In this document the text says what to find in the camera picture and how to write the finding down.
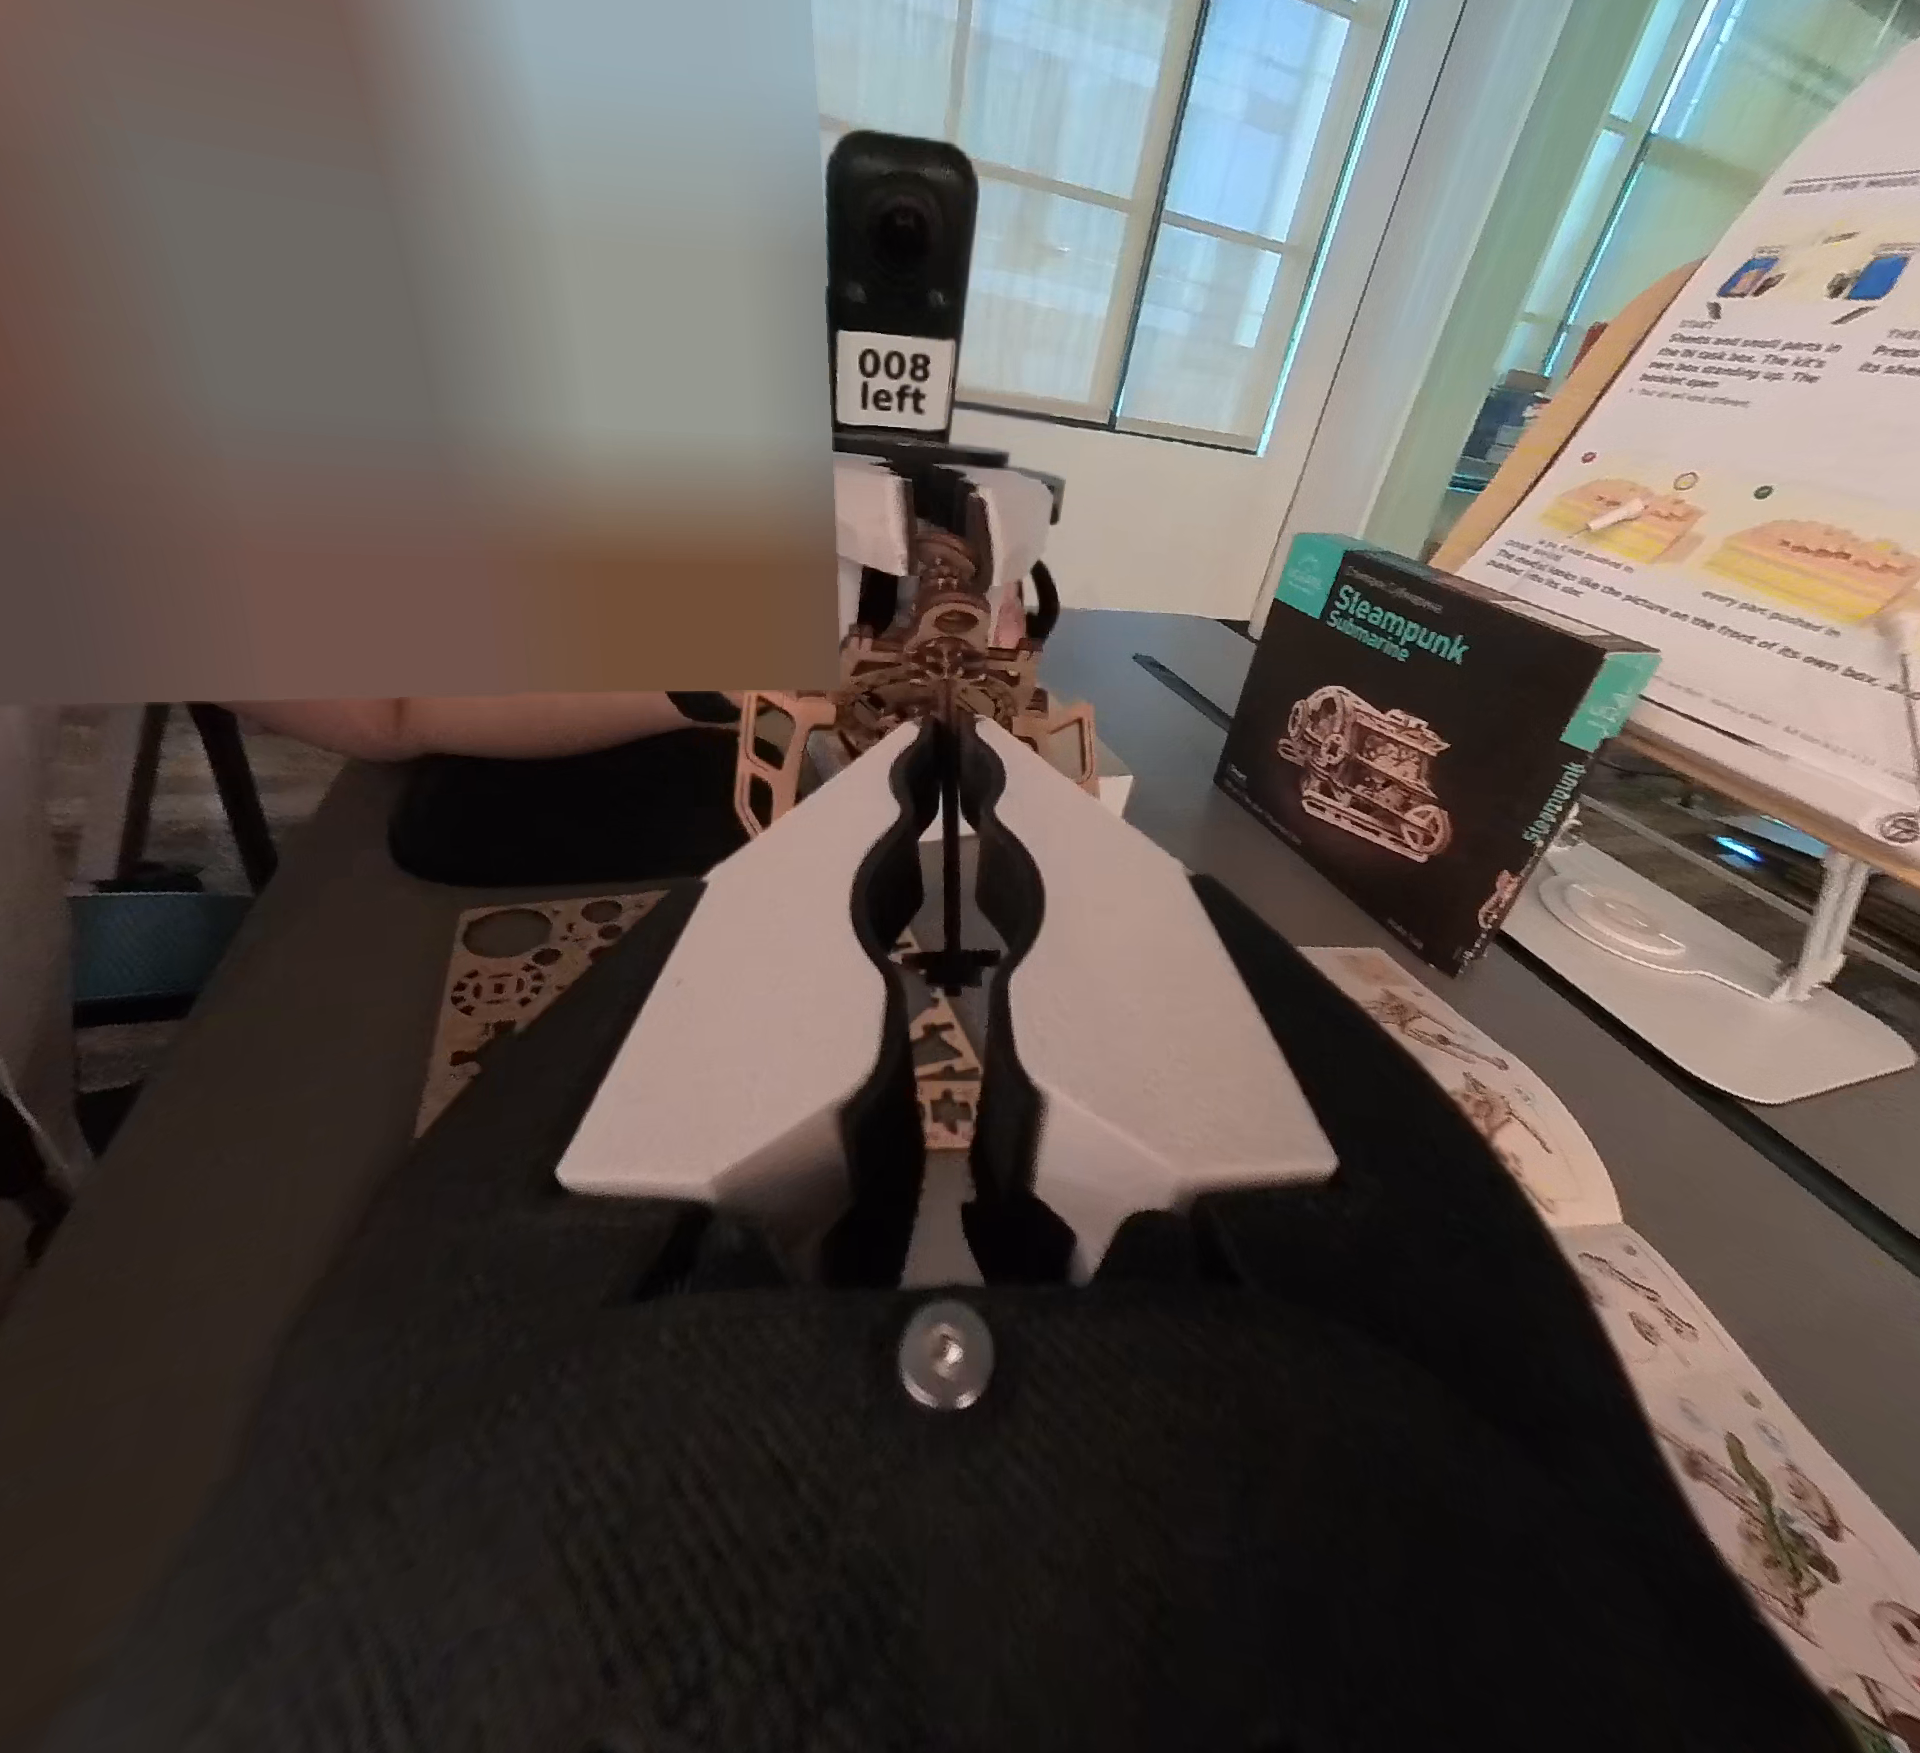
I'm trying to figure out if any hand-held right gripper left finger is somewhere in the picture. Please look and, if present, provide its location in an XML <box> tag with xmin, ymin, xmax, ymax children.
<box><xmin>557</xmin><ymin>726</ymin><xmax>934</xmax><ymax>1288</ymax></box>

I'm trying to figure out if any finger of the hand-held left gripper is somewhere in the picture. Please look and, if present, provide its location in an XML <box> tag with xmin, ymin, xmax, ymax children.
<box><xmin>981</xmin><ymin>472</ymin><xmax>1066</xmax><ymax>585</ymax></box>
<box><xmin>834</xmin><ymin>459</ymin><xmax>921</xmax><ymax>620</ymax></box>

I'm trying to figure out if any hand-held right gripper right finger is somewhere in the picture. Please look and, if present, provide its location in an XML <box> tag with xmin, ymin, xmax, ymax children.
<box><xmin>962</xmin><ymin>726</ymin><xmax>1342</xmax><ymax>1288</ymax></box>

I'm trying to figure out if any wooden mechanical model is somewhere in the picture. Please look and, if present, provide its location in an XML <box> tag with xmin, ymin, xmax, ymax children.
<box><xmin>738</xmin><ymin>589</ymin><xmax>1109</xmax><ymax>994</ymax></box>

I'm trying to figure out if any person's left forearm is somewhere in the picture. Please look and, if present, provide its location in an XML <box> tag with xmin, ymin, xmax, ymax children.
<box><xmin>248</xmin><ymin>693</ymin><xmax>707</xmax><ymax>766</ymax></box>

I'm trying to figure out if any punched-out wooden parts sheet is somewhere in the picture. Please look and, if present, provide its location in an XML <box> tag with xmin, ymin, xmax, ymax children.
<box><xmin>410</xmin><ymin>885</ymin><xmax>994</xmax><ymax>1158</ymax></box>

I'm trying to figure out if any black model kit box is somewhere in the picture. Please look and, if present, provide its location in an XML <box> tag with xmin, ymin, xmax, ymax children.
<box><xmin>1210</xmin><ymin>528</ymin><xmax>1667</xmax><ymax>982</ymax></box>

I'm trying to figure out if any black flat strip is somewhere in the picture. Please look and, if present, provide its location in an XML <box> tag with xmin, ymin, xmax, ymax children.
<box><xmin>1131</xmin><ymin>650</ymin><xmax>1259</xmax><ymax>726</ymax></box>

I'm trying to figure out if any large window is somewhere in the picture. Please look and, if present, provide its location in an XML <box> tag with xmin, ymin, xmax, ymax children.
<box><xmin>804</xmin><ymin>0</ymin><xmax>1455</xmax><ymax>456</ymax></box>

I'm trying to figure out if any dark wooden chair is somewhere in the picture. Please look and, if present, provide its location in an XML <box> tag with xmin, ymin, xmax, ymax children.
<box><xmin>113</xmin><ymin>702</ymin><xmax>282</xmax><ymax>893</ymax></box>

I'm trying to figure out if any white stand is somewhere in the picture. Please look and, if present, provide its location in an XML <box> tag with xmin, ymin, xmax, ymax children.
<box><xmin>1502</xmin><ymin>850</ymin><xmax>1920</xmax><ymax>1105</ymax></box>

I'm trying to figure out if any teal bin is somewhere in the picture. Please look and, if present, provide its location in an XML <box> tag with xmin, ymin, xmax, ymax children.
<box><xmin>66</xmin><ymin>881</ymin><xmax>259</xmax><ymax>1008</ymax></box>

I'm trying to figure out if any illustrated instruction booklet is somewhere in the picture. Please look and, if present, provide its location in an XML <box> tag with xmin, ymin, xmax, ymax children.
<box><xmin>1299</xmin><ymin>941</ymin><xmax>1920</xmax><ymax>1753</ymax></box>

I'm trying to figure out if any instruction poster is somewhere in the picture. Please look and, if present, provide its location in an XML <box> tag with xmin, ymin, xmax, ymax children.
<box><xmin>1458</xmin><ymin>34</ymin><xmax>1920</xmax><ymax>798</ymax></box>

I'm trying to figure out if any white page holder clip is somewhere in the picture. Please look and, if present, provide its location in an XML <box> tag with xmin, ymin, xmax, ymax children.
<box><xmin>1859</xmin><ymin>603</ymin><xmax>1920</xmax><ymax>843</ymax></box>

